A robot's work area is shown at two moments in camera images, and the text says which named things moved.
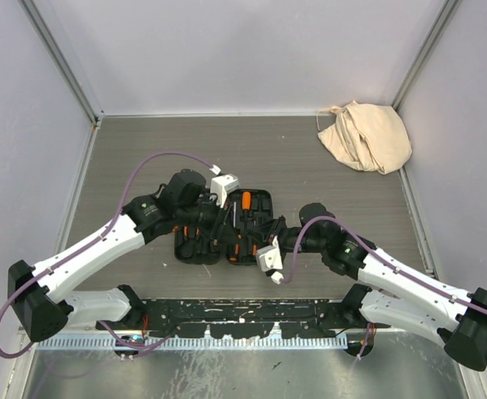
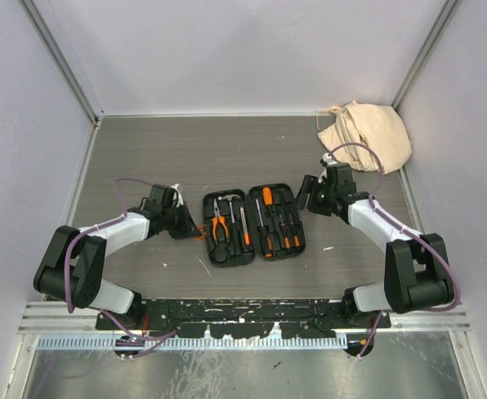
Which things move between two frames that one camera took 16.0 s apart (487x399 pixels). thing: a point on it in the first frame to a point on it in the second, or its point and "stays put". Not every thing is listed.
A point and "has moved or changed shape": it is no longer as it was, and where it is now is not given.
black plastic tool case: (241, 228) has moved or changed shape
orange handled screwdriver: (246, 200) to (268, 196)
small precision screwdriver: (218, 228) has moved or changed shape
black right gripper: (264, 232) to (307, 187)
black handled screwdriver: (236, 239) to (264, 245)
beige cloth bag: (367, 137) stays put
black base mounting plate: (242, 317) stays put
